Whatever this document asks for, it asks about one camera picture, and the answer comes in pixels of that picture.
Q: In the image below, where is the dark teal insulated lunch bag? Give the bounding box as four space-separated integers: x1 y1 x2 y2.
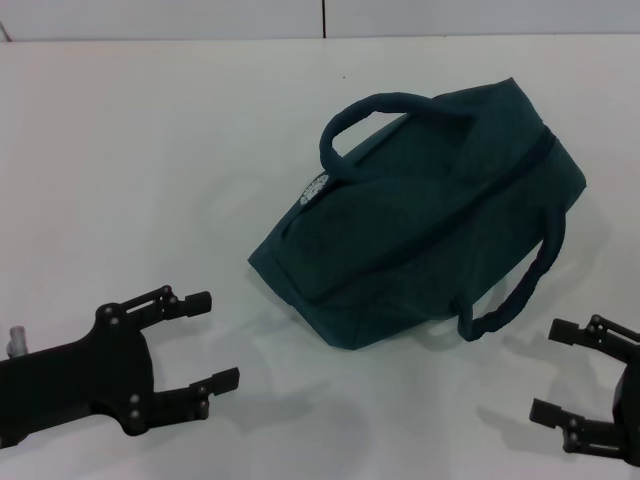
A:
247 76 587 353

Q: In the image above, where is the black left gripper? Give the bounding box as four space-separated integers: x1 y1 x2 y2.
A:
0 284 241 450

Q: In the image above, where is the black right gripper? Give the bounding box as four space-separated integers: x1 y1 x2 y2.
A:
528 313 640 457

